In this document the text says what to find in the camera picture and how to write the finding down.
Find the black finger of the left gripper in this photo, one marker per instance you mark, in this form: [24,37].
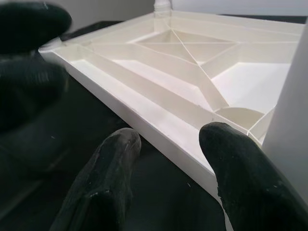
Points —
[29,91]
[31,26]

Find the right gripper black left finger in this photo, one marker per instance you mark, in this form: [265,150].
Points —
[101,180]

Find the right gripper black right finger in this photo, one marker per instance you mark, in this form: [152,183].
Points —
[252,180]

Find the white plastic table leg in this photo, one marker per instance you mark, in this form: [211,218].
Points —
[293,96]
[162,5]

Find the white plastic table top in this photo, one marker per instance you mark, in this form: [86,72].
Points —
[168,96]

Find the black table cloth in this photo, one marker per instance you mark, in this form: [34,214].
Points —
[156,204]

